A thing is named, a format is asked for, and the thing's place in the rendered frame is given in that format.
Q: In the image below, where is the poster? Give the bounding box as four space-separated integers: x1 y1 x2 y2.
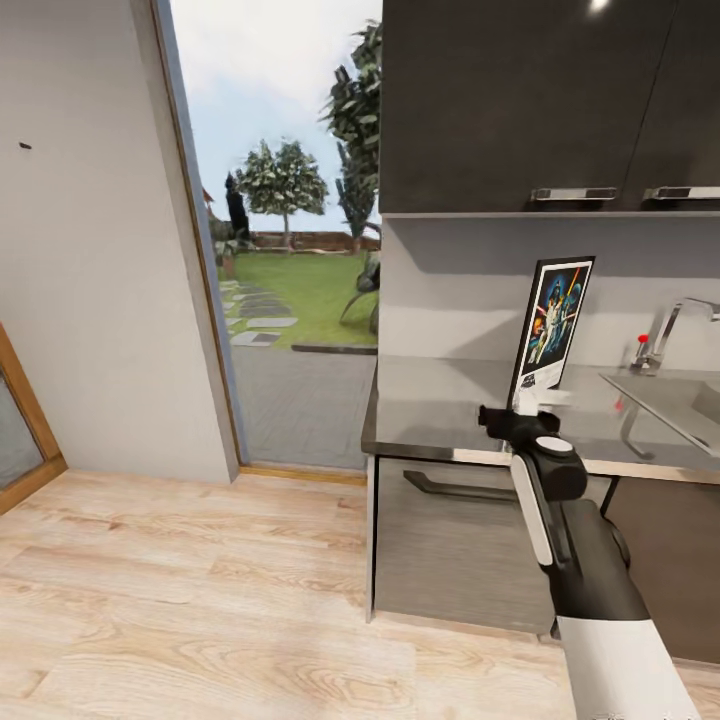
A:
506 256 596 410

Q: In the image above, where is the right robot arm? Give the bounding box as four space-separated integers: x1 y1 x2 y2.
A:
478 388 702 720

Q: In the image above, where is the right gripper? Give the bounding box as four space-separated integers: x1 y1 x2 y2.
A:
478 408 558 441

